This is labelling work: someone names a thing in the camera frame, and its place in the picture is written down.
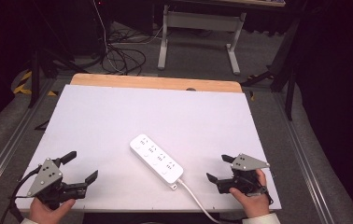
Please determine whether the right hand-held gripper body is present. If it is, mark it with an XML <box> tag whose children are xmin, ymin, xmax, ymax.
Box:
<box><xmin>215</xmin><ymin>153</ymin><xmax>271</xmax><ymax>197</ymax></box>

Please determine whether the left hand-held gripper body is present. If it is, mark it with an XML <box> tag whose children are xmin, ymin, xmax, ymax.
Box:
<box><xmin>26</xmin><ymin>158</ymin><xmax>89</xmax><ymax>210</ymax></box>

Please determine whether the person's left hand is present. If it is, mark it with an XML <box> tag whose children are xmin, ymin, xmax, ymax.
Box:
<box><xmin>28</xmin><ymin>197</ymin><xmax>77</xmax><ymax>224</ymax></box>

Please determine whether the person's right hand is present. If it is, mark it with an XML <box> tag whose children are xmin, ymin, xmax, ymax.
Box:
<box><xmin>229</xmin><ymin>168</ymin><xmax>272</xmax><ymax>219</ymax></box>

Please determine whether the white power strip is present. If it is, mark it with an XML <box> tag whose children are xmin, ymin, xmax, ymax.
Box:
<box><xmin>129</xmin><ymin>133</ymin><xmax>185</xmax><ymax>191</ymax></box>

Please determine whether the person's right white sleeve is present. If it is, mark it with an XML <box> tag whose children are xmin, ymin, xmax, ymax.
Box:
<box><xmin>242</xmin><ymin>212</ymin><xmax>282</xmax><ymax>224</ymax></box>

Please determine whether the yellow and black floor tape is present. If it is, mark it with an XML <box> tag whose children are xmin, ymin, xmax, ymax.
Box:
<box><xmin>12</xmin><ymin>70</ymin><xmax>58</xmax><ymax>97</ymax></box>

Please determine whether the black metal stand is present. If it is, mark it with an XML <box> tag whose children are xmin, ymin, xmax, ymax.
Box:
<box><xmin>240</xmin><ymin>17</ymin><xmax>301</xmax><ymax>121</ymax></box>
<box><xmin>28</xmin><ymin>46</ymin><xmax>89</xmax><ymax>109</ymax></box>

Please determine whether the white board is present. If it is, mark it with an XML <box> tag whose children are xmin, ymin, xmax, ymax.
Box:
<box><xmin>15</xmin><ymin>84</ymin><xmax>282</xmax><ymax>214</ymax></box>

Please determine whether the wooden desk top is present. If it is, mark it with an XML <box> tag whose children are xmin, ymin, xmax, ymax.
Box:
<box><xmin>177</xmin><ymin>0</ymin><xmax>287</xmax><ymax>8</ymax></box>

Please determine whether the white power strip cable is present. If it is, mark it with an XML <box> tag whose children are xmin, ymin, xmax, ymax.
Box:
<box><xmin>176</xmin><ymin>178</ymin><xmax>222</xmax><ymax>224</ymax></box>

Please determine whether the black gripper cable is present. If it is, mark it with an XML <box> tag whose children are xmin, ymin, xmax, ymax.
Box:
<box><xmin>0</xmin><ymin>164</ymin><xmax>43</xmax><ymax>224</ymax></box>

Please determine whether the black wrist strap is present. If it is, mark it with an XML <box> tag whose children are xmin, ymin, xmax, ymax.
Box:
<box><xmin>257</xmin><ymin>185</ymin><xmax>275</xmax><ymax>206</ymax></box>

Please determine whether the metal floor rail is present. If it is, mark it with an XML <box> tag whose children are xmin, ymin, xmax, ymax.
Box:
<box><xmin>0</xmin><ymin>77</ymin><xmax>58</xmax><ymax>201</ymax></box>
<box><xmin>272</xmin><ymin>91</ymin><xmax>335</xmax><ymax>224</ymax></box>

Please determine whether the bundle of black floor cables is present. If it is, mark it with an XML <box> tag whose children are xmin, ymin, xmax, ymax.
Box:
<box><xmin>101</xmin><ymin>27</ymin><xmax>148</xmax><ymax>77</ymax></box>

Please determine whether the white floor cable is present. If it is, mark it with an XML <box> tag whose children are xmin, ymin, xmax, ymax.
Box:
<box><xmin>92</xmin><ymin>0</ymin><xmax>126</xmax><ymax>75</ymax></box>

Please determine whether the white metal desk frame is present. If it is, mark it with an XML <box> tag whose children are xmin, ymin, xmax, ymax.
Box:
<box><xmin>157</xmin><ymin>4</ymin><xmax>247</xmax><ymax>76</ymax></box>

